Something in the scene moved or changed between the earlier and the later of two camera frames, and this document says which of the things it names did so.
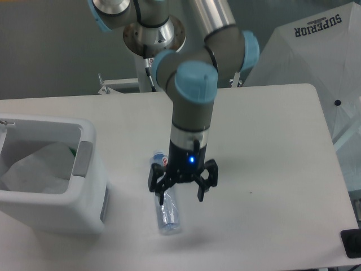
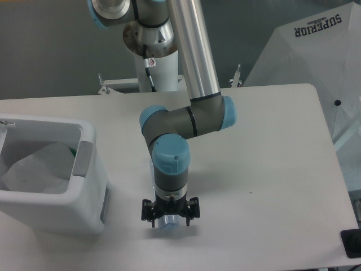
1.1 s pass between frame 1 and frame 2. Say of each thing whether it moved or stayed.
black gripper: moved
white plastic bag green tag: stayed
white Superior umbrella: stayed
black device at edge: stayed
